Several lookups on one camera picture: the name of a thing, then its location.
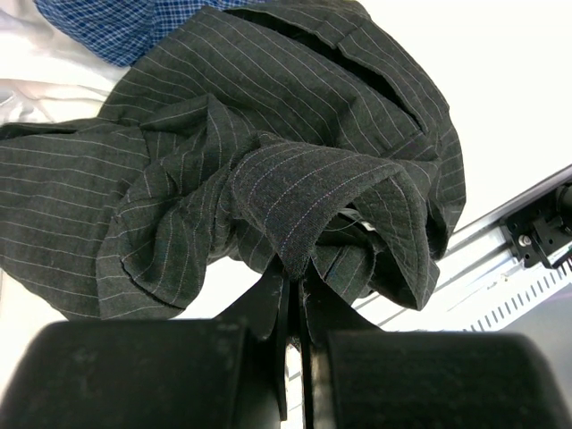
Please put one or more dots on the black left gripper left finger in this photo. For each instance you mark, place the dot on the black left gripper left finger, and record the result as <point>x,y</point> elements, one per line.
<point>249,363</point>

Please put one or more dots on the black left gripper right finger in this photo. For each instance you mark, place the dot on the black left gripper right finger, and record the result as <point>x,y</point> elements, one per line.
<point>342,361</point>

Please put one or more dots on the dark pinstriped shirt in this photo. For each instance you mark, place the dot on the dark pinstriped shirt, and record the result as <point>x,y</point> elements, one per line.
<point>296,130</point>

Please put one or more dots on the blue checked shirt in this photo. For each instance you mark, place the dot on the blue checked shirt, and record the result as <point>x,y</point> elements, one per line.
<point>121,32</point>

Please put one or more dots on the white shirt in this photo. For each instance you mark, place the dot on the white shirt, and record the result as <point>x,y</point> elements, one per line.
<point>47,76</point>

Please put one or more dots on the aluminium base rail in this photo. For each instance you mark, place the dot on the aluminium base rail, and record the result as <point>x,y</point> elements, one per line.
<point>479,258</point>

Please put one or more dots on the perforated cable duct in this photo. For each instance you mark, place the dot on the perforated cable duct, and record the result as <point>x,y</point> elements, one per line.
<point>504,304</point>

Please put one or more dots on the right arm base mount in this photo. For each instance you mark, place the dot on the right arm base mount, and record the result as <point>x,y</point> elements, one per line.
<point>540,231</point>

